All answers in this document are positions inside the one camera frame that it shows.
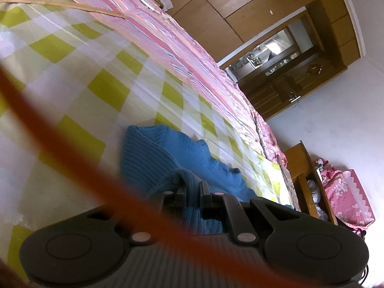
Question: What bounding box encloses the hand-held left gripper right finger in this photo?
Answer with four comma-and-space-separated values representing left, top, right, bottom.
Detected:
199, 181, 300, 245

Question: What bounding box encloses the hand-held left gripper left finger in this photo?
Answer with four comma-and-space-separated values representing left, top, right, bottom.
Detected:
87, 181, 188, 245

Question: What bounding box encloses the blue yellow striped knit sweater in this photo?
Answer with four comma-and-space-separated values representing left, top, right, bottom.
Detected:
120, 124, 293, 236

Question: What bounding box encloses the wooden bedside shelf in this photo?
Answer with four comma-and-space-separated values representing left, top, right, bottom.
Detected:
283, 140, 339, 225

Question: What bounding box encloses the white plastic bag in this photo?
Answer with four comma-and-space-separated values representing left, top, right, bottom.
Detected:
306, 180, 329, 219

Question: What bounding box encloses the brown wooden door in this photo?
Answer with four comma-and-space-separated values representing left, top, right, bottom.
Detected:
240, 52, 348, 120

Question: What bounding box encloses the pink striped quilt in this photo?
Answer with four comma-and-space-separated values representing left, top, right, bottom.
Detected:
6, 0, 288, 168

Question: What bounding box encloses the yellow white checked bed sheet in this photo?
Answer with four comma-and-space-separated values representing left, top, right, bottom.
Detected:
0, 1, 296, 276

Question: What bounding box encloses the wooden wardrobe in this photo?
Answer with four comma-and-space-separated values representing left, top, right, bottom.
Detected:
144, 0, 365, 66

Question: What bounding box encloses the thin wooden stick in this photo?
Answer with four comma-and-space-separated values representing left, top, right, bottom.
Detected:
0, 0, 126, 18

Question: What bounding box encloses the orange cable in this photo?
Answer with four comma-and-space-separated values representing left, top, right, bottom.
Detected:
0, 64, 300, 288

